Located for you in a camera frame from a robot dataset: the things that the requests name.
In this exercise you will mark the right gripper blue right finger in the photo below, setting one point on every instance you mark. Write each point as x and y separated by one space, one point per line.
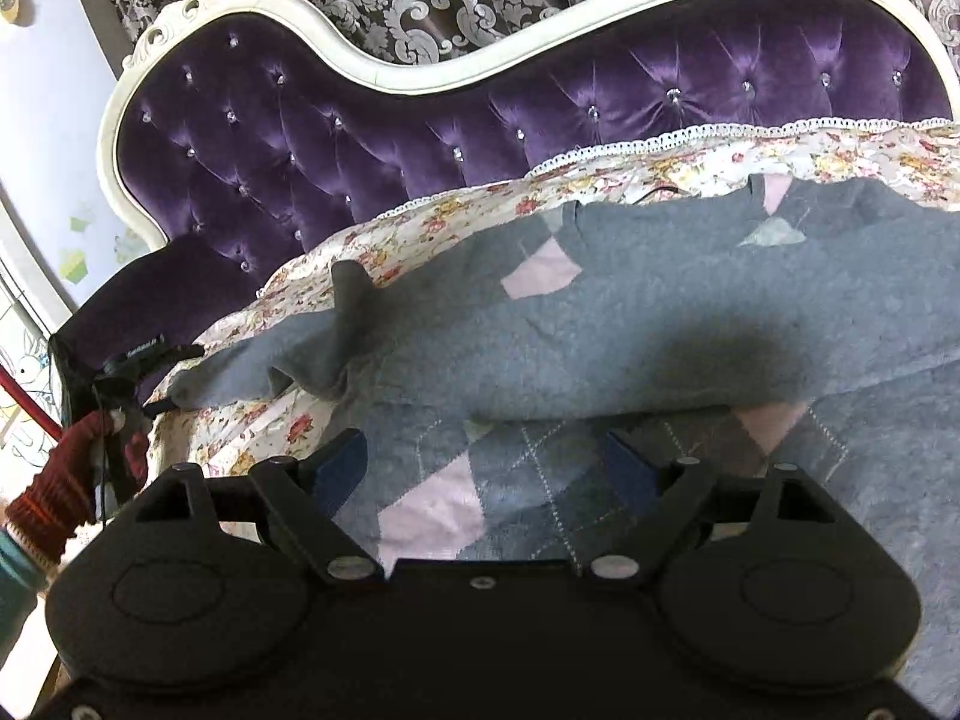
638 482

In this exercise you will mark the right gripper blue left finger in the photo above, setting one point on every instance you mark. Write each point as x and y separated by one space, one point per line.
331 473

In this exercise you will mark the grey argyle knit sweater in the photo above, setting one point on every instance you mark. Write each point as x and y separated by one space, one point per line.
786 322

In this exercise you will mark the hand in red knit sleeve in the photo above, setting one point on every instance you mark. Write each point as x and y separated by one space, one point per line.
60 498

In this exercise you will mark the floral quilted bedspread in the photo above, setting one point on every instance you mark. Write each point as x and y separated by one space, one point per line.
918 161

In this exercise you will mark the purple tufted headboard white frame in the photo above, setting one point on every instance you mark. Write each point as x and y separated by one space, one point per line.
242 133

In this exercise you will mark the yellow round wall ornament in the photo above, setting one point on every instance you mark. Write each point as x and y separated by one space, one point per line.
10 10

